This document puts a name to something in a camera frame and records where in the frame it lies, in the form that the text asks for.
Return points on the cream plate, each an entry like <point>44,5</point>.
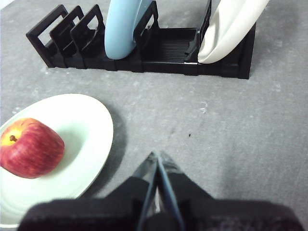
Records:
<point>226,31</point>

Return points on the blue plate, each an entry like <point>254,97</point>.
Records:
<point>120,31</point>

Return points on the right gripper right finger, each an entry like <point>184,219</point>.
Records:
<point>228,216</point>

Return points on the black plate rack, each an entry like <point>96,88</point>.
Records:
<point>168,48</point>

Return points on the red apple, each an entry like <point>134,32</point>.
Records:
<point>33,149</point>

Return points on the green plate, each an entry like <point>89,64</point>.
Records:
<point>79,134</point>

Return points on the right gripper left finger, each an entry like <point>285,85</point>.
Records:
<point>96,214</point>

